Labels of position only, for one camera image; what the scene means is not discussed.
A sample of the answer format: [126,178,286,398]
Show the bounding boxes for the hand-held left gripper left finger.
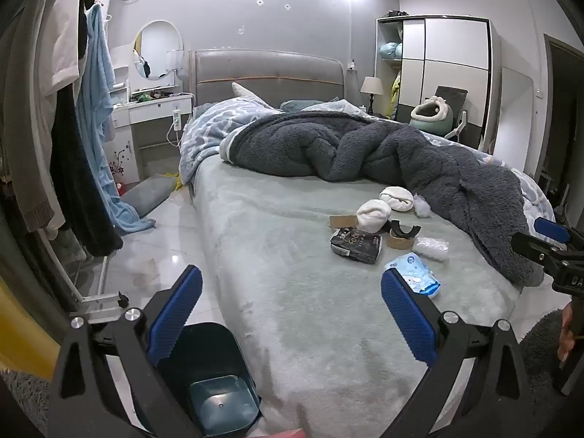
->
[47,264,204,438]

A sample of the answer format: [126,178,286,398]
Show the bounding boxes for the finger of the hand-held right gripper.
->
[534,216,572,245]
[510,232,564,268]

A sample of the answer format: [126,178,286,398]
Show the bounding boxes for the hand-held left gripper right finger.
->
[381,267,534,438]

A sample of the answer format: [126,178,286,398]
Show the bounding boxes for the blue tissue packet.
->
[384,255,442,300]

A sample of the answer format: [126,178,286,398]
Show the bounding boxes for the dark teal bin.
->
[148,322,264,438]

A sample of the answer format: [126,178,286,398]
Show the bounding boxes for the white plastic pouch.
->
[412,237,450,262]

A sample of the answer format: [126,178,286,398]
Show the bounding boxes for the brown tape roll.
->
[387,230,417,251]

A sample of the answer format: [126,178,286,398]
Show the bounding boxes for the black curved plastic piece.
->
[389,220,423,239]

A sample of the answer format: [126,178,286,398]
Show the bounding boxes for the black packet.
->
[330,227,383,265]

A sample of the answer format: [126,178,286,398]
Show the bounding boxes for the white sock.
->
[380,186,415,213]
[356,199,393,234]

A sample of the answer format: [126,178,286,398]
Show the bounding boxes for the person's right hand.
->
[558,302,576,362]

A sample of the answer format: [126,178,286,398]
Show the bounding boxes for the metal clothes rack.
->
[43,228,129,326]

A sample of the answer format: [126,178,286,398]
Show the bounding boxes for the bed with grey headboard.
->
[180,49,560,438]

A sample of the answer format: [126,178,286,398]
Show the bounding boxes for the grey floor cushion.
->
[119,176,177,216]

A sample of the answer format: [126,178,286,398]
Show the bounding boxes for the yellow panel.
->
[0,277,62,377]

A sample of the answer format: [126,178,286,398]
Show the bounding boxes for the grey chair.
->
[431,86,472,141]

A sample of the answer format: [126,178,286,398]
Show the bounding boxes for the white green plush pet bed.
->
[409,96,455,136]

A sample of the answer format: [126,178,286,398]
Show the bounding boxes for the white wardrobe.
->
[375,15,503,152]

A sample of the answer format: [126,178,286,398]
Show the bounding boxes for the yellow green garment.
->
[388,73,403,119]

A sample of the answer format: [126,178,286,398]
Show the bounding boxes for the white dressing table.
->
[109,46,195,184]

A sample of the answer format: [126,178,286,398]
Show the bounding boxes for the dark grey fluffy blanket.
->
[179,96,556,289]

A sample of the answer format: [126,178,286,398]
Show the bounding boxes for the light blue hanging towel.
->
[75,4,157,236]

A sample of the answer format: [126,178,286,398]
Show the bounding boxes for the bedside lamp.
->
[360,77,385,115]

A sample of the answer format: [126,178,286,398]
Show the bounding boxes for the white pillow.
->
[232,82,280,111]

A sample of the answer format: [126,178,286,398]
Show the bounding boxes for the teal pillow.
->
[279,99,341,114]

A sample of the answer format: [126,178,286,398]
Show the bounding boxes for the grey knit hanging garment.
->
[0,0,69,234]

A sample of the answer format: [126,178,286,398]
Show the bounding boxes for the round mirror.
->
[133,20,184,81]

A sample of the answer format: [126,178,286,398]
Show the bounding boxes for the white hanging garment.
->
[42,0,90,97]

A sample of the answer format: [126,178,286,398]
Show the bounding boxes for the brown door frame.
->
[542,34,584,213]

